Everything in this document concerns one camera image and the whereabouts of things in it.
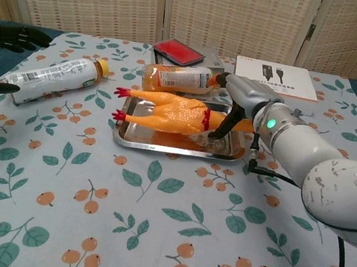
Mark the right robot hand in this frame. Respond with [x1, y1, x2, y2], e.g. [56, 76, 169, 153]
[207, 70, 289, 150]

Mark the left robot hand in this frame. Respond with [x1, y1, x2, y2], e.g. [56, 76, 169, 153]
[0, 18, 55, 101]

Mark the orange rubber chicken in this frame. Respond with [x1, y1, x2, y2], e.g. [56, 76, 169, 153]
[109, 83, 259, 149]

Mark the white-label bottle with yellow cap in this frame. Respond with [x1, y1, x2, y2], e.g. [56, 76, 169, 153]
[0, 43, 112, 120]

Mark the orange juice bottle, black cap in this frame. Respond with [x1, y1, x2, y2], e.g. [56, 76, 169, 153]
[139, 56, 224, 104]

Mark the red and black case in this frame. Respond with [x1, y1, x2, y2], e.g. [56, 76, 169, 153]
[150, 36, 208, 70]

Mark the metal screen hinge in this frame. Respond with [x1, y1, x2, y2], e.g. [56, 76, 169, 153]
[305, 23, 316, 43]

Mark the stainless steel tray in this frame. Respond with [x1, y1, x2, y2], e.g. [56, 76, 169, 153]
[110, 85, 254, 168]

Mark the floral tablecloth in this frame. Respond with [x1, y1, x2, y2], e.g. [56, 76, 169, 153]
[0, 18, 357, 267]

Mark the white USB cable box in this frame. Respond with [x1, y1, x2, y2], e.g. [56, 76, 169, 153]
[231, 54, 324, 103]

